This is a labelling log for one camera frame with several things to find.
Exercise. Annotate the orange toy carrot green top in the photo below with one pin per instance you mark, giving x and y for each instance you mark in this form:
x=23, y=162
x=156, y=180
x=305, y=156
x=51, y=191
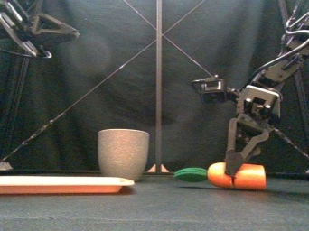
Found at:
x=249, y=177

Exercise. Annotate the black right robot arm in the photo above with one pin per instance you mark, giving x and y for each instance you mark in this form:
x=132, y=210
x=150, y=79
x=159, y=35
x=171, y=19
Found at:
x=281, y=66

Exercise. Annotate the pink rectangular plate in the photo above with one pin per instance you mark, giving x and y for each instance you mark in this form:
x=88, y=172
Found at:
x=60, y=184

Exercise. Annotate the black backdrop cloth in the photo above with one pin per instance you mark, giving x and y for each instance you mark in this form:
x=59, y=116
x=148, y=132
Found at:
x=120, y=60

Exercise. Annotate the grey speckled cup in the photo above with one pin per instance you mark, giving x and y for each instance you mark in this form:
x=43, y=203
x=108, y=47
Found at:
x=122, y=155

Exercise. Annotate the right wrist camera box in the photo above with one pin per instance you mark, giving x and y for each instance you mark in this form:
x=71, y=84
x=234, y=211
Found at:
x=211, y=88

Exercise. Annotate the metal frame foot bracket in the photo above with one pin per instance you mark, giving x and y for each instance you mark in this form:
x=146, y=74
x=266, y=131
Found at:
x=158, y=169

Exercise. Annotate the grey vertical frame pole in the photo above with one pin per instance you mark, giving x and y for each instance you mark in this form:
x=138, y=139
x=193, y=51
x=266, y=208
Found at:
x=158, y=90

